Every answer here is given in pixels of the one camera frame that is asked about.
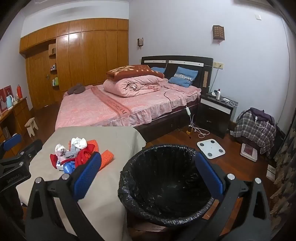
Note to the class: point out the wooden wardrobe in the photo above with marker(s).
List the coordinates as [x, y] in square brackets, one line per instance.
[92, 58]

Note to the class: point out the small blue pillow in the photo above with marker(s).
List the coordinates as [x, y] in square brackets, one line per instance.
[158, 70]

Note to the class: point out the white blue cardboard box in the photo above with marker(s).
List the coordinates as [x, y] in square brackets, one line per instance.
[60, 165]

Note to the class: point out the light blue kettle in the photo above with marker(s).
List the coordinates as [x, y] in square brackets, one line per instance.
[9, 102]

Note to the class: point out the pink bedspread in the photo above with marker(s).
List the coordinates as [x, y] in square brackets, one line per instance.
[92, 109]

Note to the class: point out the large brown wall lamp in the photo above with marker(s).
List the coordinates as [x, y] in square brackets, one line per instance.
[218, 32]

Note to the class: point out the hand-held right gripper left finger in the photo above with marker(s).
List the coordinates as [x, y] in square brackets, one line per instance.
[87, 176]

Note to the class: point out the small wooden stool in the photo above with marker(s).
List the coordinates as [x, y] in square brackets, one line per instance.
[31, 126]

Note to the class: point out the wall power outlet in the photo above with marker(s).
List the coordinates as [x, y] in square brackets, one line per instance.
[218, 65]

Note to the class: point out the large blue pillow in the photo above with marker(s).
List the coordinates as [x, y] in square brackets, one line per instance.
[182, 77]

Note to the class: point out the dark bed headboard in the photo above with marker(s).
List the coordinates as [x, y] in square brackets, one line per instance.
[185, 63]

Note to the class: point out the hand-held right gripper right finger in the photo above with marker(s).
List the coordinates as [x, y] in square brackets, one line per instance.
[208, 173]

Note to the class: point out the black white nightstand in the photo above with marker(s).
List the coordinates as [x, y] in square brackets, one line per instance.
[215, 118]

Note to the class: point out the small brown wall lamp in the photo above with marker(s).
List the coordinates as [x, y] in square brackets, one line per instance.
[140, 42]

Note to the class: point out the orange mesh cloth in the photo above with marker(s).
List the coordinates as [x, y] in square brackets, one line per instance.
[107, 158]

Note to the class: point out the folded pink quilt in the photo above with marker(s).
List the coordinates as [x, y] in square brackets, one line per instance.
[131, 87]

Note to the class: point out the patterned curtain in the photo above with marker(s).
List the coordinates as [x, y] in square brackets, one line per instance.
[284, 166]

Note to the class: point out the dark wooden bed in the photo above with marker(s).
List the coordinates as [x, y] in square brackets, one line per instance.
[161, 125]

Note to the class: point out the white blanket controller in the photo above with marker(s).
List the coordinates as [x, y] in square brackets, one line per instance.
[187, 111]

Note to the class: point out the plaid bag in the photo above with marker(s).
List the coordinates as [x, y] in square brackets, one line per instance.
[252, 134]

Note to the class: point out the yellow floor socket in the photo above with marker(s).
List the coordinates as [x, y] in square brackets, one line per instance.
[189, 130]

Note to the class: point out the red thermos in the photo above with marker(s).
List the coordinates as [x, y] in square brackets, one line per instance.
[19, 91]

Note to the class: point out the white bottle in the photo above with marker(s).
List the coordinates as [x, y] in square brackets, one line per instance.
[218, 95]

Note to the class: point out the folded brown patterned blanket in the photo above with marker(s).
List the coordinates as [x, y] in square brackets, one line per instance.
[134, 70]

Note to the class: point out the wooden sideboard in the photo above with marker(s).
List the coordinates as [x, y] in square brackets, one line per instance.
[16, 118]

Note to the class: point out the trash bin with black bag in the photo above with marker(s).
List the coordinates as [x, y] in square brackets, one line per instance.
[166, 180]

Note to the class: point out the white red flat box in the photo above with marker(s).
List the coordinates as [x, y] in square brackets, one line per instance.
[248, 151]

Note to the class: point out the blue plastic wrapper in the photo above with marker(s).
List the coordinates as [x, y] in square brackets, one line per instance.
[69, 168]

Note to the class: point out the red photo frame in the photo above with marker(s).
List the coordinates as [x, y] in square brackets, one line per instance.
[8, 90]
[2, 99]

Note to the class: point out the white bathroom scale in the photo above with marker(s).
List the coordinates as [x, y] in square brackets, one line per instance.
[211, 148]

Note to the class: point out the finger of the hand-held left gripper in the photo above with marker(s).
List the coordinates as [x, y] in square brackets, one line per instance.
[30, 150]
[12, 141]

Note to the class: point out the white paper box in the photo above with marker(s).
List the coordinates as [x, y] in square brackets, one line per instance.
[270, 172]

